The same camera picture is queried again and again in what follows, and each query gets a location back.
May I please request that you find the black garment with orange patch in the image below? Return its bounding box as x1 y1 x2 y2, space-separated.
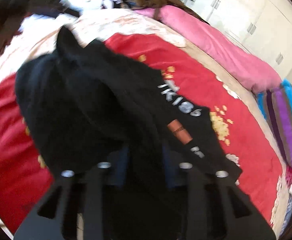
15 27 240 239

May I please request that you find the pile of clothes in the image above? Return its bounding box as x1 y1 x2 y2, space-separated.
102 0 136 9

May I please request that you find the red floral blanket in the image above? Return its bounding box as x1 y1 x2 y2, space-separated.
0 32 288 235

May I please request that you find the striped blue purple pillow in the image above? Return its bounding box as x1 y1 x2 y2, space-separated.
256 80 292 168

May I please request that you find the peach patterned blanket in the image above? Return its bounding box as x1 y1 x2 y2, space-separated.
0 9 186 82

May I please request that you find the pink duvet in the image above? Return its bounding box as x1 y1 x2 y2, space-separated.
136 5 282 93

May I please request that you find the brown fur-trimmed coat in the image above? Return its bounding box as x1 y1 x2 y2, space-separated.
134 0 208 24

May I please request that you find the white wardrobe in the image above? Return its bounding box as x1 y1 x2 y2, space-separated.
192 0 292 78

